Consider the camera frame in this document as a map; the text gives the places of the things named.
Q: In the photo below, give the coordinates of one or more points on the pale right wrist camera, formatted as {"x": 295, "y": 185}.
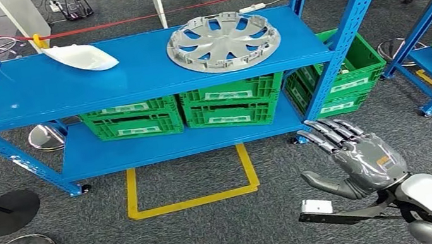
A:
{"x": 316, "y": 207}

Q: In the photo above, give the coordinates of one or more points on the yellow hook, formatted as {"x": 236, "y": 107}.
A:
{"x": 38, "y": 41}

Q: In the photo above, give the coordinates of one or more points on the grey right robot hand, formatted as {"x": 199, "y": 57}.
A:
{"x": 369, "y": 163}

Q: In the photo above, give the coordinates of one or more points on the yellow floor tape outline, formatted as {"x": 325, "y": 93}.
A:
{"x": 193, "y": 203}

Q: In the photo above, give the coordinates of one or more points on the white plastic mirror cover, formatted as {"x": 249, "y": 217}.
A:
{"x": 81, "y": 57}

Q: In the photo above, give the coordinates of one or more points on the white power strip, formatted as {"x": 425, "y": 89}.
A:
{"x": 55, "y": 6}
{"x": 251, "y": 7}

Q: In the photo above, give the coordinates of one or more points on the black camera bracket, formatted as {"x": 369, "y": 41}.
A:
{"x": 347, "y": 217}

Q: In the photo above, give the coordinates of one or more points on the silver plastic wheel hubcap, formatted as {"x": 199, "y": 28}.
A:
{"x": 226, "y": 42}

